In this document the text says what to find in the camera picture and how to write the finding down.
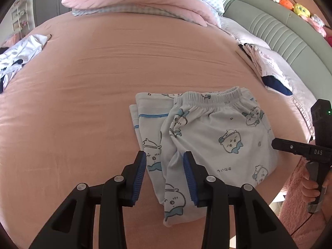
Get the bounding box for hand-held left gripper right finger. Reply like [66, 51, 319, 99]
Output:
[183, 150, 297, 249]

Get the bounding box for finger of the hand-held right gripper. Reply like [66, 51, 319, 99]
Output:
[270, 138, 316, 159]

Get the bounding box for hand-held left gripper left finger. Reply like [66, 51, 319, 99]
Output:
[31, 150, 147, 249]

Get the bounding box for cartoon printed pajama pants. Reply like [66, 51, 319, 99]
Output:
[129, 87, 280, 228]

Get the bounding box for white satin garment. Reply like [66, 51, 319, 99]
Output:
[0, 33, 52, 94]

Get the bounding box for person's right hand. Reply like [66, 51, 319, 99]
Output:
[301, 161, 326, 203]

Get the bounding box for pink fluffy pajamas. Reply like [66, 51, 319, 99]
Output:
[276, 157, 328, 242]

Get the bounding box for folded white navy garment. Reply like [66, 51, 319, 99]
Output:
[238, 44, 293, 96]

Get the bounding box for pink bed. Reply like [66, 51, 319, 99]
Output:
[0, 12, 315, 249]

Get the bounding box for grey padded headboard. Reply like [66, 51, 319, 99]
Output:
[223, 0, 332, 125]

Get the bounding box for pink white plush toy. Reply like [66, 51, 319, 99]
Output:
[309, 14, 327, 37]

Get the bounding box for yellow plush toy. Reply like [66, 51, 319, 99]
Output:
[293, 2, 310, 16]

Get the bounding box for pink checked quilt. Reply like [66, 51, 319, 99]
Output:
[62, 0, 226, 29]

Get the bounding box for grey door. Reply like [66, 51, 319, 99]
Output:
[32, 0, 73, 28]

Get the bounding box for white shelf rack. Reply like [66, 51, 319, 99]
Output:
[10, 1, 33, 35]

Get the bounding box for black cable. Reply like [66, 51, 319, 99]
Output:
[292, 211, 313, 238]

